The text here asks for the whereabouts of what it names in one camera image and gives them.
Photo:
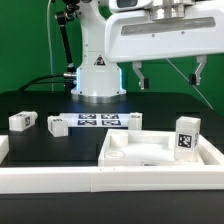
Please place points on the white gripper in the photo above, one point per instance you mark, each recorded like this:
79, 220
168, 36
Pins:
141, 30

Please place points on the white square table top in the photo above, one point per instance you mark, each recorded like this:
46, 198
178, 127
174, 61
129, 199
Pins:
141, 148

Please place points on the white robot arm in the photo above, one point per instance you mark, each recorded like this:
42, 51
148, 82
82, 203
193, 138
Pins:
98, 79

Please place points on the white sheet with markers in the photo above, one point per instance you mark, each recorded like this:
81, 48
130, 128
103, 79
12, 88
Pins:
95, 119

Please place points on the white U-shaped fence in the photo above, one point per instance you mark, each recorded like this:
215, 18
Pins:
209, 175

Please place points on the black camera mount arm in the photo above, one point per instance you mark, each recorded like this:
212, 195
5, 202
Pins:
62, 18

